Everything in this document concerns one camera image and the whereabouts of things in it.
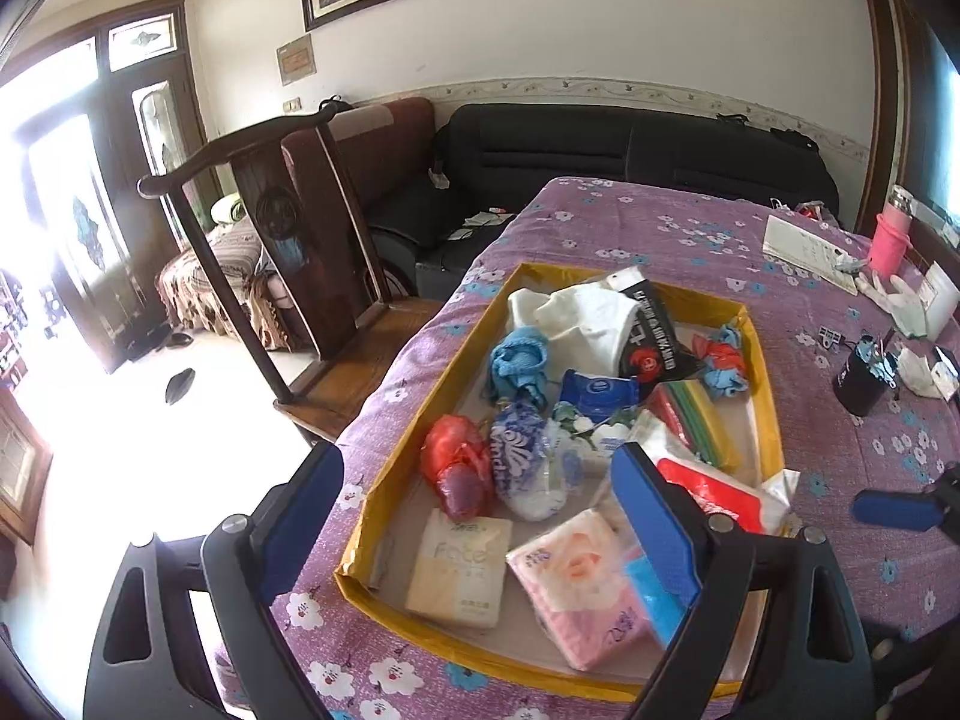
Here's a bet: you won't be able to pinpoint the white plastic bag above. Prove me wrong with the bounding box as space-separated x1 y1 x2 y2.
896 346 958 401

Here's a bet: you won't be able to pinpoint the blue packet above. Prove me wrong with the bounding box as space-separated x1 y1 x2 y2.
625 556 686 649

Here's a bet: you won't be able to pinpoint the red white tissue pack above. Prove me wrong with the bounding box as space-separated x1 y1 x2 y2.
628 410 800 535

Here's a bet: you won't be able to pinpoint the pink tissue pack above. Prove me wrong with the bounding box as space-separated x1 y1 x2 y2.
506 509 662 673

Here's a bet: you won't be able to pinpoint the blue and red cloth bundle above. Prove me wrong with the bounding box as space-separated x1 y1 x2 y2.
692 323 748 400

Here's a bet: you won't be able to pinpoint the white green patterned tissue pack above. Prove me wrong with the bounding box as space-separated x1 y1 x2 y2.
547 401 640 476

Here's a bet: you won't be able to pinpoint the cream tissue pack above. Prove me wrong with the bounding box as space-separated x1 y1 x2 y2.
405 509 512 629

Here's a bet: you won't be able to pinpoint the black printed bag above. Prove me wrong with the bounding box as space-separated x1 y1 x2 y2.
607 266 701 388

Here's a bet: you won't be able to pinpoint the dark blue wipes pack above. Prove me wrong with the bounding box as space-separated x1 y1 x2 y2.
551 369 641 422

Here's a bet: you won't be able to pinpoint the blue white patterned bag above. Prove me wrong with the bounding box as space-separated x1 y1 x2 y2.
488 400 584 523

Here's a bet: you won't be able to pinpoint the red plastic bag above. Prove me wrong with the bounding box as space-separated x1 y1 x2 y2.
420 415 494 522

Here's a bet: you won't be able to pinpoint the white cloth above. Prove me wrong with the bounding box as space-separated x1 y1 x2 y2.
508 281 638 382

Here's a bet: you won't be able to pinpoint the blue knitted cloth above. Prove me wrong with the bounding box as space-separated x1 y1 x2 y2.
485 327 548 411

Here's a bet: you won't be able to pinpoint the purple floral tablecloth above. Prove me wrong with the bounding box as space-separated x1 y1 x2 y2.
216 174 960 720

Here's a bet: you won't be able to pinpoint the white gloves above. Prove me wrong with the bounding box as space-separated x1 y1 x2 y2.
854 271 928 338

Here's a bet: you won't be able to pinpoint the pink water bottle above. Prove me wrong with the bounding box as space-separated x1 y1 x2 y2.
867 184 913 278

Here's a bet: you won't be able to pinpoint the yellow cardboard tray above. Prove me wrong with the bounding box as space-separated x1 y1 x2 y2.
332 260 786 704

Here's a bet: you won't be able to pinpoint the dark wooden chair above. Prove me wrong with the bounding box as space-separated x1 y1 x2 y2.
137 99 441 442

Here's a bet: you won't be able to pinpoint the dark wooden door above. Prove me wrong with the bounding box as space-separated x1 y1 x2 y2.
2 0 206 371

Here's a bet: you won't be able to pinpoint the black sofa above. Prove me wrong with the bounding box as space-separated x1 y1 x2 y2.
366 104 839 301

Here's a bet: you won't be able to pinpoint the brown armchair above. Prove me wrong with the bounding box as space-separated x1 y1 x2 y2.
281 98 434 265

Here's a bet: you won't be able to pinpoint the wall plaque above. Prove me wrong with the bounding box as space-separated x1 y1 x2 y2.
277 34 316 86

